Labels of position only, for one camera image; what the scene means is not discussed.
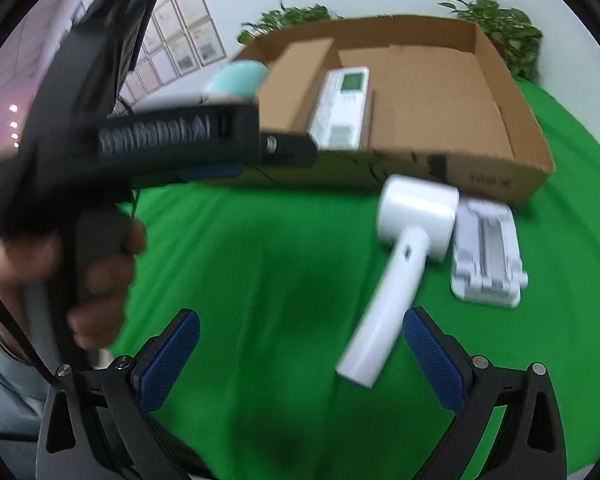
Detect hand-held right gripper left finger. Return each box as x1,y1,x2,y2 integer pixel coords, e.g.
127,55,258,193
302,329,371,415
35,308,216,480

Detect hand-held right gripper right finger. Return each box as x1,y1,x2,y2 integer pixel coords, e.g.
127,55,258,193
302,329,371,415
402,305,568,480

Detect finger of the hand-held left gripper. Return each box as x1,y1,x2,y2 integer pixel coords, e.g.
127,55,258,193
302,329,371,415
172,161,244,184
257,131,319,169

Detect white box with green label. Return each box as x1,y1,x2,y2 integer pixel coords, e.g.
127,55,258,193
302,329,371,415
305,66,372,151

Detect long plain brown box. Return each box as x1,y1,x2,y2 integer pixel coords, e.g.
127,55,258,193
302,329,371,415
257,37,341,133

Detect white handheld lint remover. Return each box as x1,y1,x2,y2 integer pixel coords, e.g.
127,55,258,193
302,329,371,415
335,174,461,389

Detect teal and pink plush toy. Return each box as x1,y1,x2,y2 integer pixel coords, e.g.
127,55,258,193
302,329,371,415
201,59,269,107

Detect large cardboard box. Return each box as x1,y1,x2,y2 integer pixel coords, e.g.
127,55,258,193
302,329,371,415
230,14,556,207

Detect person's left forearm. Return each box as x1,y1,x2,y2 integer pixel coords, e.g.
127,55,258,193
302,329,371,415
0,302,53,443

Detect person's left hand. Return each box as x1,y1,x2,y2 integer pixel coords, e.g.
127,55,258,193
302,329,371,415
0,217,148,353

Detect green tablecloth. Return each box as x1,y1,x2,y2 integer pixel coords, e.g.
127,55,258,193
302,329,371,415
97,80,600,480

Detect white folding phone stand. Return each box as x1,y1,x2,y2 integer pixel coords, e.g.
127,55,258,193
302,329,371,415
450,199,529,309

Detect green potted plant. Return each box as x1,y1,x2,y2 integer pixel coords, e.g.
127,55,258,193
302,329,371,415
437,0,543,83
237,0,343,43

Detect wall of framed certificates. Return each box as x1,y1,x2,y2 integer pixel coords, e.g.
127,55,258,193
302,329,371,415
115,0,228,106

